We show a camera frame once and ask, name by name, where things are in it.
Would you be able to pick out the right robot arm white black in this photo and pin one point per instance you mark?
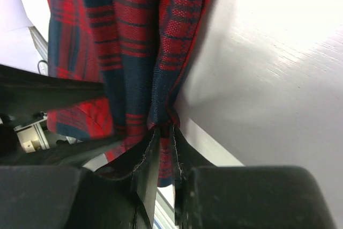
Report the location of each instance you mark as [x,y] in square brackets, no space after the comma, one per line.
[25,93]

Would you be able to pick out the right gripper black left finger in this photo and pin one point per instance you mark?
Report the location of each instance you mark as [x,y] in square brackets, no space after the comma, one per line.
[53,189]

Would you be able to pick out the red black plaid skirt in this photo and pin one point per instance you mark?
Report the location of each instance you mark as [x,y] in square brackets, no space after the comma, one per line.
[139,50]

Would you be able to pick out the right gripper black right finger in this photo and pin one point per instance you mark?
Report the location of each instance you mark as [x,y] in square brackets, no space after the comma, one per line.
[208,196]

